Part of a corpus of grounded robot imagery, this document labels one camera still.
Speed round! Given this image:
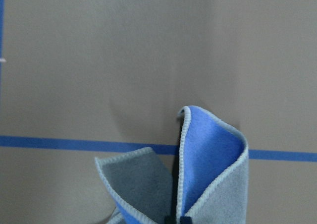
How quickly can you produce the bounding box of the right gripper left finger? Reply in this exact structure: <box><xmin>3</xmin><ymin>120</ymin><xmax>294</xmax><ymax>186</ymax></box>
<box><xmin>164</xmin><ymin>216</ymin><xmax>173</xmax><ymax>224</ymax></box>

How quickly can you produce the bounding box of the blue and grey towel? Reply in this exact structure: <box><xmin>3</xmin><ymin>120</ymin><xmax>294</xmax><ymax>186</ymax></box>
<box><xmin>95</xmin><ymin>106</ymin><xmax>249</xmax><ymax>224</ymax></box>

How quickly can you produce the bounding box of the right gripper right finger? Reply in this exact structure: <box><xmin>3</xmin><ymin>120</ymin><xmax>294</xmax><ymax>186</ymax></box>
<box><xmin>180</xmin><ymin>216</ymin><xmax>192</xmax><ymax>224</ymax></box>

